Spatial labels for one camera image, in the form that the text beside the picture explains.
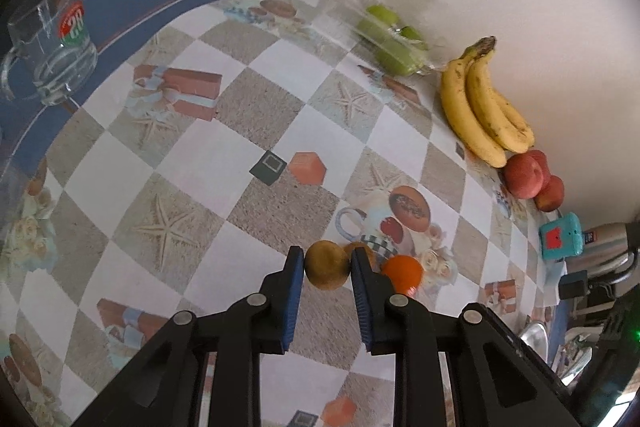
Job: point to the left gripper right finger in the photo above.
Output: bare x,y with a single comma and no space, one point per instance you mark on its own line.
471,365

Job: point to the yellow banana bunch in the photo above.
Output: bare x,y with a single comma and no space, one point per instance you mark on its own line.
481,117

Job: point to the bag of green fruit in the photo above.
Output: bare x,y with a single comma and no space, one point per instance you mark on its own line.
401,44

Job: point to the glass mug with logo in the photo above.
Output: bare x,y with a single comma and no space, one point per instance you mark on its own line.
52,38

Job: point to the teal plastic box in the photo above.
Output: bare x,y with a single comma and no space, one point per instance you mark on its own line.
561,238

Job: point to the red apple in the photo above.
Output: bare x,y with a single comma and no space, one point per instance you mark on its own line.
542,161
551,197
523,176

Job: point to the red apple front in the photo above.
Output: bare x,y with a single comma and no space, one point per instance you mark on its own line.
523,176

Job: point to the clear plastic fruit container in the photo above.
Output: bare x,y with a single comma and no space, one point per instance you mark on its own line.
12,188

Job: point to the red apple rear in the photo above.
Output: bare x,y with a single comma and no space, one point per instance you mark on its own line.
551,197

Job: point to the orange tangerine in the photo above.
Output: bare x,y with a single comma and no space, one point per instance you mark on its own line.
405,273

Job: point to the red apple middle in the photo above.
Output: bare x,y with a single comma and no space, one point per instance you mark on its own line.
542,161

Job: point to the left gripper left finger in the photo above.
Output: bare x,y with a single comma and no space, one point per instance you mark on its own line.
163,384

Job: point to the silver metal tray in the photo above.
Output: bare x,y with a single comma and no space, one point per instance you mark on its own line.
535,336

